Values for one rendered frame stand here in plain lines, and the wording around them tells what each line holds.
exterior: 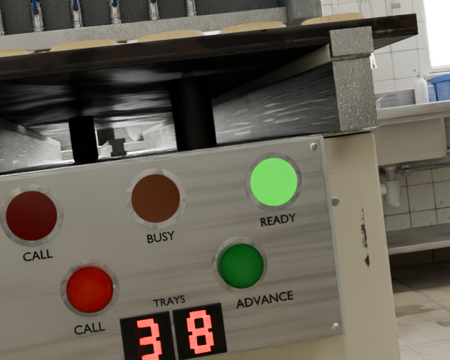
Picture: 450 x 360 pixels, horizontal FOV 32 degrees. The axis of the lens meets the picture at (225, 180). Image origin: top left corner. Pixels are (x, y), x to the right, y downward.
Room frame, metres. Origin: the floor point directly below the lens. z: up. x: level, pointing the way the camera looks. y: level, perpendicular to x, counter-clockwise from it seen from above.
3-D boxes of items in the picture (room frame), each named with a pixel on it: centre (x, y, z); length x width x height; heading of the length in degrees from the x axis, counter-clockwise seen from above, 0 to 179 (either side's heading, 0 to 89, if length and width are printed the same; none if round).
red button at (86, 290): (0.51, 0.10, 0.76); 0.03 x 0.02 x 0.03; 99
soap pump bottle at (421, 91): (4.29, -1.12, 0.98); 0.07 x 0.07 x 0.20; 3
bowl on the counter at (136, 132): (3.95, 0.32, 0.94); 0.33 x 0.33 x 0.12
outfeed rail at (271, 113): (1.53, 0.06, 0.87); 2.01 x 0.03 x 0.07; 9
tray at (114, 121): (1.51, 0.21, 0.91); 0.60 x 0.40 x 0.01; 9
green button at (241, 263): (0.52, 0.00, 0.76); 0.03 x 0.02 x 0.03; 99
